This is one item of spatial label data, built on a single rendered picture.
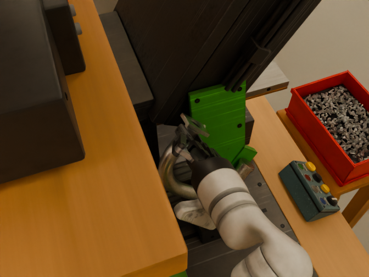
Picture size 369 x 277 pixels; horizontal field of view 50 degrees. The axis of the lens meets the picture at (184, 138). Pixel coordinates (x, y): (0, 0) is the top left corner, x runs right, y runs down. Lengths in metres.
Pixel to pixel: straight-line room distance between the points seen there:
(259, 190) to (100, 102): 0.74
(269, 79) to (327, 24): 2.19
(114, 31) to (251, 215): 0.55
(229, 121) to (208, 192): 0.24
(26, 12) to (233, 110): 0.54
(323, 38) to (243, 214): 2.53
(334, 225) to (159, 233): 0.80
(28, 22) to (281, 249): 0.37
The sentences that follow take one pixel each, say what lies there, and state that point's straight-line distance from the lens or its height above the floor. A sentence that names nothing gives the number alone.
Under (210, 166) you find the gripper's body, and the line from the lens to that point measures 0.62.
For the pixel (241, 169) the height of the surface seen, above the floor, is 1.09.
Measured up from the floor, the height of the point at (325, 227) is 0.90.
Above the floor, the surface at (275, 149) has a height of 0.90.
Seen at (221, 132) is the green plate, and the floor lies 1.17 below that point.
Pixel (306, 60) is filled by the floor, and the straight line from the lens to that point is 2.80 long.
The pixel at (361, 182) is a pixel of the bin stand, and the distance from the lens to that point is 1.27.
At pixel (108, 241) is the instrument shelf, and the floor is 1.54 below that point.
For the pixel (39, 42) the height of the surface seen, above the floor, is 1.63.
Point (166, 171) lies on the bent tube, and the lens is 0.77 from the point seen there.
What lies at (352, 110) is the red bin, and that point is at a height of 0.88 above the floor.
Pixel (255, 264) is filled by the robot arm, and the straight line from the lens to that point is 0.52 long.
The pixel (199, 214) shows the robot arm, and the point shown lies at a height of 1.23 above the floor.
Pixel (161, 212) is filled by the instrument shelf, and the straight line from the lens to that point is 0.30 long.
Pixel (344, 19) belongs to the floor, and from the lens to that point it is 3.23.
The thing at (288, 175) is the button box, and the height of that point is 0.93.
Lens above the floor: 1.81
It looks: 54 degrees down
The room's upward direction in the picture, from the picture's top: straight up
